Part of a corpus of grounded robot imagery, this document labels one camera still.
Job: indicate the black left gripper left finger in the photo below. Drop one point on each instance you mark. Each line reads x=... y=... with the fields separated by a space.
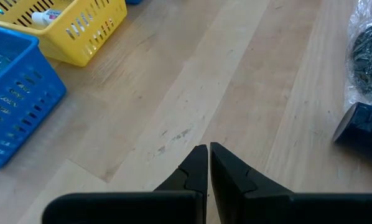
x=192 y=177

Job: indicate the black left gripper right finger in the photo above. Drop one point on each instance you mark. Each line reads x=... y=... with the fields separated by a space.
x=235 y=193

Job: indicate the dark blue toiletry bottle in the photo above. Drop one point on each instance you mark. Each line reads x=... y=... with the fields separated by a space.
x=363 y=127

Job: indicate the black textured item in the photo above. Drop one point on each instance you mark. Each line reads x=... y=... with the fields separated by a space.
x=369 y=59

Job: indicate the white travel toothpaste tube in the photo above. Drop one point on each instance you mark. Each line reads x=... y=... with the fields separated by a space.
x=44 y=17

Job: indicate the yellow plastic basket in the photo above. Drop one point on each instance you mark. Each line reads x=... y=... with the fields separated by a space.
x=89 y=34

